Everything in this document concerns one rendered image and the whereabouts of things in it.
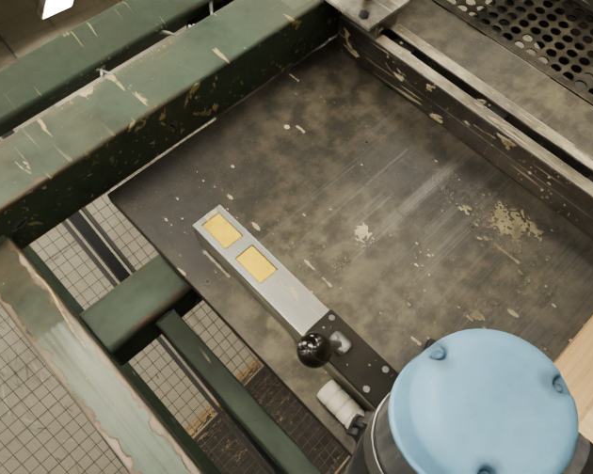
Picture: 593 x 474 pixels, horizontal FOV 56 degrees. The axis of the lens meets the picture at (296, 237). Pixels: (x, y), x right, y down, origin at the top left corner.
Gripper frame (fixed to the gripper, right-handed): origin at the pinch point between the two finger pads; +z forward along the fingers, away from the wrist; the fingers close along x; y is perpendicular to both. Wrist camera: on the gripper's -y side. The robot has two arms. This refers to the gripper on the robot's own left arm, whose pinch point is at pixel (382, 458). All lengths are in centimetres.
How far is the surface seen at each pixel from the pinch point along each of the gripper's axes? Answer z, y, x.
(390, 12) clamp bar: 1, -62, -24
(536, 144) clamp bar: 5, -51, 5
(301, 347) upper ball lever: -3.2, -5.7, -11.9
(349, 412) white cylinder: 9.1, -4.7, -4.6
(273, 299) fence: 8.1, -13.2, -19.1
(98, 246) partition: 171, -58, -135
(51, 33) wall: 321, -271, -392
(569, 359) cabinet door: 10.2, -23.6, 18.2
